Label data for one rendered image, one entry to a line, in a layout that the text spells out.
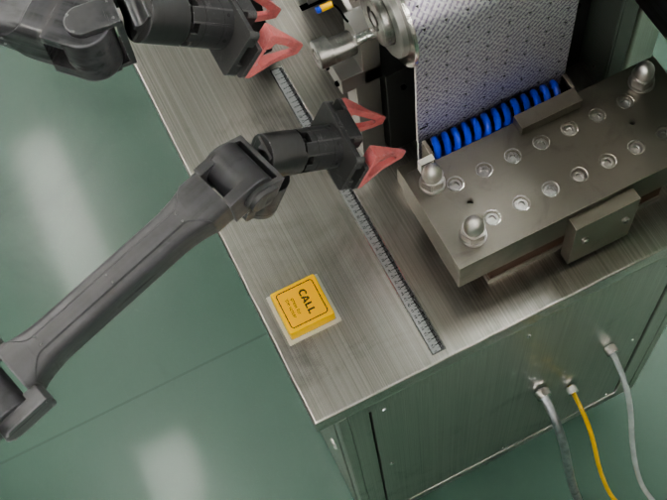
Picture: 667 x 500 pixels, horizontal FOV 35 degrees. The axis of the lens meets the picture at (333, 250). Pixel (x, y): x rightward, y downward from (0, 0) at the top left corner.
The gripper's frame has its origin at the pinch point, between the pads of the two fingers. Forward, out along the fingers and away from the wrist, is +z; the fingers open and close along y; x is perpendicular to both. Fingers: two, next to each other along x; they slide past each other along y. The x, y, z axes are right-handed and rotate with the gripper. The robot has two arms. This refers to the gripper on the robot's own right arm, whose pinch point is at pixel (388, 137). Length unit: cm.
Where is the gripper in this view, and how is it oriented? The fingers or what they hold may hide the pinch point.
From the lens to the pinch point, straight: 143.9
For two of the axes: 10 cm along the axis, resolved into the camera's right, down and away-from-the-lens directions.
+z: 8.4, -1.8, 5.2
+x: 3.5, -5.6, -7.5
